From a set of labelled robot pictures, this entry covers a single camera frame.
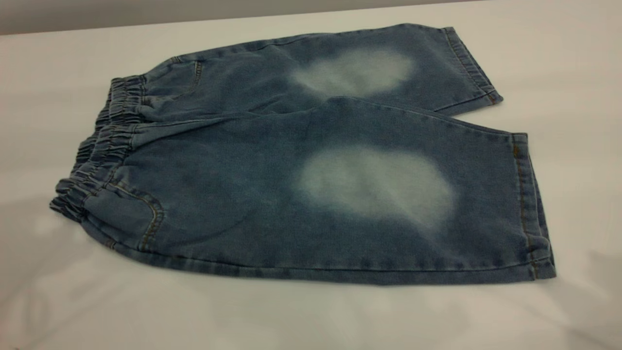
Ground blue denim shorts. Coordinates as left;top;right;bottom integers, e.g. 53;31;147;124
49;22;557;286

